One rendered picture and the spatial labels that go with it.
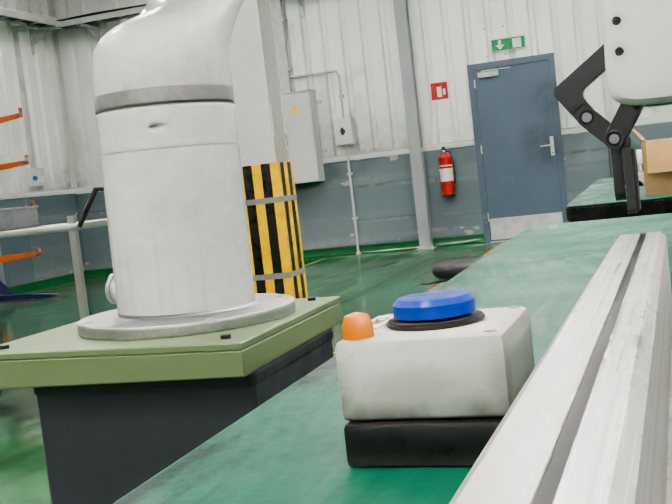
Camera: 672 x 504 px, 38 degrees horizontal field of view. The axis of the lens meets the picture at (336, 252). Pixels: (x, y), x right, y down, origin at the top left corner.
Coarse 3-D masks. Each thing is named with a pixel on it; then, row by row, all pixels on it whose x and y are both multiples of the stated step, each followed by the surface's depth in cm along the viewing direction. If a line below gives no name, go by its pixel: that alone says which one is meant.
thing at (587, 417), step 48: (624, 240) 52; (624, 288) 34; (576, 336) 26; (624, 336) 25; (528, 384) 21; (576, 384) 21; (624, 384) 20; (528, 432) 17; (576, 432) 17; (624, 432) 17; (480, 480) 15; (528, 480) 15; (576, 480) 15; (624, 480) 15
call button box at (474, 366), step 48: (384, 336) 45; (432, 336) 44; (480, 336) 43; (528, 336) 49; (384, 384) 45; (432, 384) 44; (480, 384) 43; (384, 432) 45; (432, 432) 44; (480, 432) 43
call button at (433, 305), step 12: (396, 300) 48; (408, 300) 47; (420, 300) 46; (432, 300) 46; (444, 300) 46; (456, 300) 46; (468, 300) 46; (396, 312) 47; (408, 312) 46; (420, 312) 46; (432, 312) 46; (444, 312) 46; (456, 312) 46; (468, 312) 46
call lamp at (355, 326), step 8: (360, 312) 46; (344, 320) 46; (352, 320) 45; (360, 320) 45; (368, 320) 46; (344, 328) 45; (352, 328) 45; (360, 328) 45; (368, 328) 45; (344, 336) 46; (352, 336) 45; (360, 336) 45; (368, 336) 45
